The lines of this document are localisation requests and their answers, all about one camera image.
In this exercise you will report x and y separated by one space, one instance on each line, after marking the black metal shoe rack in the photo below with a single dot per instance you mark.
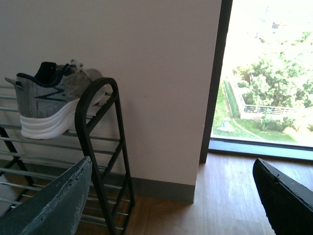
27 166

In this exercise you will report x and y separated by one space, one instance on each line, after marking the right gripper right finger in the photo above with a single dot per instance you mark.
287 203

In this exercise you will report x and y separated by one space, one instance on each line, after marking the grey knit sneaker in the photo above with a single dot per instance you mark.
47 101

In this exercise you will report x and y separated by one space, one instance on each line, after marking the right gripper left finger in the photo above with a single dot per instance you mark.
54 210

